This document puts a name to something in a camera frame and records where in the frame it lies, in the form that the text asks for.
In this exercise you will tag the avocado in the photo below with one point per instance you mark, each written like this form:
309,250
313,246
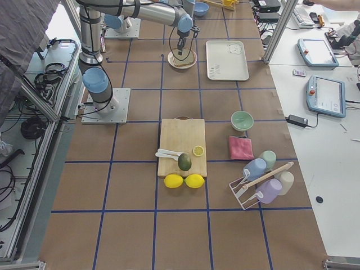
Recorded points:
184,162

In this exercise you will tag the far teach pendant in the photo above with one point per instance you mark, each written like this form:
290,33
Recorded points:
316,53

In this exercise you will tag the green bowl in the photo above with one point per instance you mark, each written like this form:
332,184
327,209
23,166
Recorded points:
241,121

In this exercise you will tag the near teach pendant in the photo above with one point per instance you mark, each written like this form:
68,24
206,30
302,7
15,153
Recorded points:
326,96

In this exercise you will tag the teach pendant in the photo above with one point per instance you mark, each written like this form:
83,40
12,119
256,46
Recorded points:
316,53
326,96

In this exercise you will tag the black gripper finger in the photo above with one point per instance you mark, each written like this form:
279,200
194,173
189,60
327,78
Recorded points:
183,43
179,46

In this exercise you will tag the beige cup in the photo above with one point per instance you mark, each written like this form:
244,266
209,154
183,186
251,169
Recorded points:
286,179

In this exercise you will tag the wooden cutting board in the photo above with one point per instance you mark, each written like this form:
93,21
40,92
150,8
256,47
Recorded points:
182,136

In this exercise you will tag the yellow cup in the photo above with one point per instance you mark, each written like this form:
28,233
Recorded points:
228,3

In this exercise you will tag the yellow lemon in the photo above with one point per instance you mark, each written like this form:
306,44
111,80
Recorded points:
173,181
194,181

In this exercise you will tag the white bread slice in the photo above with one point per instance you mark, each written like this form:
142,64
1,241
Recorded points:
188,57

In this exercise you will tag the white plastic fork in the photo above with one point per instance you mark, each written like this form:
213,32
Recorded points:
169,152

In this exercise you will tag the yellow lemon right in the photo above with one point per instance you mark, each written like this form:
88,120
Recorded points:
194,181

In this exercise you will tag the pink cloth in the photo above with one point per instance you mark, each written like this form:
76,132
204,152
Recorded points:
240,148

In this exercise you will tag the green cup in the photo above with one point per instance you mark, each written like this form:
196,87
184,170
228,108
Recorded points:
270,158

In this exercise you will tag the cream round plate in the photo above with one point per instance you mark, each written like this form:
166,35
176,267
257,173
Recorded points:
170,59

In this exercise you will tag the yellow lemon left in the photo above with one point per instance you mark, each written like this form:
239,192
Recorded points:
173,181

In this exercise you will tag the black power adapter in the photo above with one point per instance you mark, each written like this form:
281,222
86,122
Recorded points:
296,120

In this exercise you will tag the blue cup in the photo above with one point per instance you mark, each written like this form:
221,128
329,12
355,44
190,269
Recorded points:
254,169

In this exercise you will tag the lemon slice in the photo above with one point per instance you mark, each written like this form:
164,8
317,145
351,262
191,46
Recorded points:
198,151

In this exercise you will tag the cream bear serving tray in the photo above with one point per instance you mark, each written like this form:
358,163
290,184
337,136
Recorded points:
226,60

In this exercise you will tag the purple cup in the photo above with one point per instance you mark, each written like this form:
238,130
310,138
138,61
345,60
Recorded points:
268,191

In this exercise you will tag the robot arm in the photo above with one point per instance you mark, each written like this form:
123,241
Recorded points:
177,14
105,63

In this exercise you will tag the white wire cup rack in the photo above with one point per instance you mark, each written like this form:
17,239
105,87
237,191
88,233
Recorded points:
240,186

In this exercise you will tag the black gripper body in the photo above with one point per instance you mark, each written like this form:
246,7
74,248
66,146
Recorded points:
182,35

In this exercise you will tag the wooden dish rack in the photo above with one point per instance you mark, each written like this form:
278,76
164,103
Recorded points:
218,3

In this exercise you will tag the keyboard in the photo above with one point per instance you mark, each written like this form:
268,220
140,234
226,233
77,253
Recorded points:
302,18

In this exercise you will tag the blue bowl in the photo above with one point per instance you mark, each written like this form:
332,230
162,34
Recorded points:
200,9

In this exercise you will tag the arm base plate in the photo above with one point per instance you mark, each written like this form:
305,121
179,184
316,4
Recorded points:
115,112
129,30

